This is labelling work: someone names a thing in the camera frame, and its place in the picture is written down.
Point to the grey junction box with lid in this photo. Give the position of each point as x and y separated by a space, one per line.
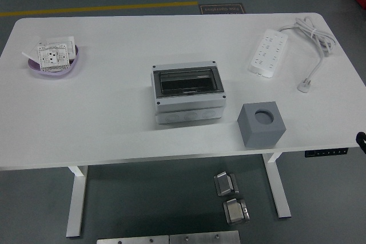
188 107

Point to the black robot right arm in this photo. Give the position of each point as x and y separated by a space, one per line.
361 138

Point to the grey cube with round hole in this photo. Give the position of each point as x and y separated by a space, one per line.
257 135

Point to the small metal block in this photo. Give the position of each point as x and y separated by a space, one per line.
224 184
234 212

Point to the white power strip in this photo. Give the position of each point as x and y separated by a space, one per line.
267 52

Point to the brown floor sign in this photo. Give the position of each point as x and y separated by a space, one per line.
221 9

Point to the white table leg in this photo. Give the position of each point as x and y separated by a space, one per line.
75 204
278 195

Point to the purple plastic bowl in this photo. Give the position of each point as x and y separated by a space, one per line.
57 73

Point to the grey metal plate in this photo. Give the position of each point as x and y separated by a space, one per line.
203 238
131 240

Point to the white socket panel with holes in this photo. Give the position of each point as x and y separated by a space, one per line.
45 58

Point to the black table control panel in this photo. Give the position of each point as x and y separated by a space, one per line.
326 152

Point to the plain white switch panel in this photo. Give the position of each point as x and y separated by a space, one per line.
61 39

